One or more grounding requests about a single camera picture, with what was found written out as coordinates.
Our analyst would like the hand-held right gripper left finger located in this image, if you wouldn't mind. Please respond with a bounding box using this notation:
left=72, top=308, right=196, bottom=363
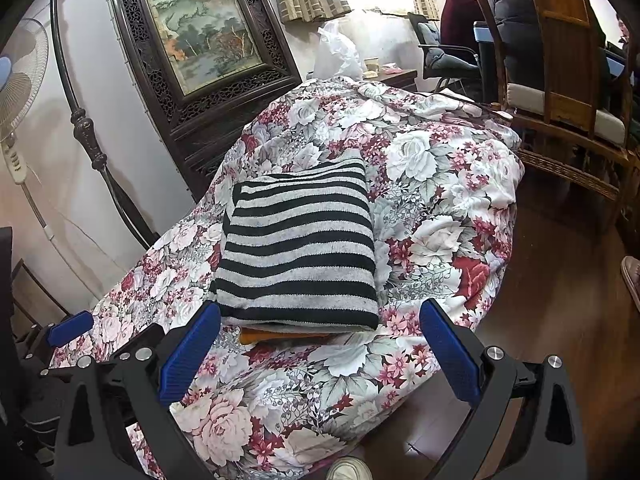
left=52, top=302, right=223, bottom=480

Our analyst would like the brown shoe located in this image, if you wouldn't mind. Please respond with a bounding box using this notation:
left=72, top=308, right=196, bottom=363
left=620, top=255, right=640, bottom=313

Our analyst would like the small wooden table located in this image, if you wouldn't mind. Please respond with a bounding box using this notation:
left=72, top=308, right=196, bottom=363
left=375, top=67, right=418, bottom=93

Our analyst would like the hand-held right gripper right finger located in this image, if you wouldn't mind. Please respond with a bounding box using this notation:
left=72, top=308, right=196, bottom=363
left=419, top=299, right=588, bottom=480

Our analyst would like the black grey striped sweater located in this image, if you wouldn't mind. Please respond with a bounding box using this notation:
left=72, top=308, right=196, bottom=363
left=210, top=157, right=381, bottom=333

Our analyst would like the beige seat cushion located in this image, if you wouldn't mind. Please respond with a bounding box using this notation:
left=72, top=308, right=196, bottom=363
left=506, top=82, right=628, bottom=146

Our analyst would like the white shoe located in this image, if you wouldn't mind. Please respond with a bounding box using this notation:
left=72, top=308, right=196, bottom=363
left=326, top=456, right=372, bottom=480

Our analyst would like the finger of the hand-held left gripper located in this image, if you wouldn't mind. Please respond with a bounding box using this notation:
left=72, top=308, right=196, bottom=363
left=17, top=310, right=95, bottom=376

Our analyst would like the blue top table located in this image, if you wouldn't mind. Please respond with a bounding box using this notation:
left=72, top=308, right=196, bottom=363
left=472, top=21, right=501, bottom=61

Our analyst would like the orange cloth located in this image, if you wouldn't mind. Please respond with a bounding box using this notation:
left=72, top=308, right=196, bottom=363
left=239, top=327, right=333, bottom=347

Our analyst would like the black office chair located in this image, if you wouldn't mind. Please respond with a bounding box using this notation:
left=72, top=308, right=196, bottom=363
left=407, top=11, right=483, bottom=93

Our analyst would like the white plastic bag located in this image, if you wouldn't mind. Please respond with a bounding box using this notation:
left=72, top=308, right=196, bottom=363
left=312, top=21, right=366, bottom=81

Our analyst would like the floral blanket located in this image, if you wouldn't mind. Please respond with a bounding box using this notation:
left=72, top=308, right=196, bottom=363
left=47, top=76, right=526, bottom=480

